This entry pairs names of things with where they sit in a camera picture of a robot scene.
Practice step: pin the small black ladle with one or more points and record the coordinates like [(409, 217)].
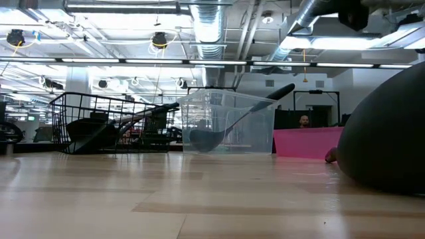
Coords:
[(385, 139)]

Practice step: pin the large black ladle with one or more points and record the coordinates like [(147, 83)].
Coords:
[(207, 141)]

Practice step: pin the white ceiling sensor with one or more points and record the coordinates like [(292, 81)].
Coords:
[(267, 18)]

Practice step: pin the black background monitor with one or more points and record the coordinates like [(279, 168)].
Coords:
[(344, 120)]

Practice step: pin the person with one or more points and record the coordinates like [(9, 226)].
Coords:
[(304, 121)]

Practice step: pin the red plastic container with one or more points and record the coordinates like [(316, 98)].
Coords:
[(305, 142)]

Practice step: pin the long ceiling light strip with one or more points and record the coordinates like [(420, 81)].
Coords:
[(216, 62)]

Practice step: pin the clear plastic container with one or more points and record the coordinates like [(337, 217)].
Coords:
[(259, 132)]

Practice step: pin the slanted silver ventilation duct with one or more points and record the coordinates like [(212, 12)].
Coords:
[(308, 13)]

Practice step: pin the black background station frame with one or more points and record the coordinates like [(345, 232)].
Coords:
[(212, 88), (315, 92)]

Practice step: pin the wide silver ventilation duct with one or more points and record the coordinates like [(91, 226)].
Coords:
[(209, 26)]

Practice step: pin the black metal table frame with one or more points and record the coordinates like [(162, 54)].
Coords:
[(33, 148)]

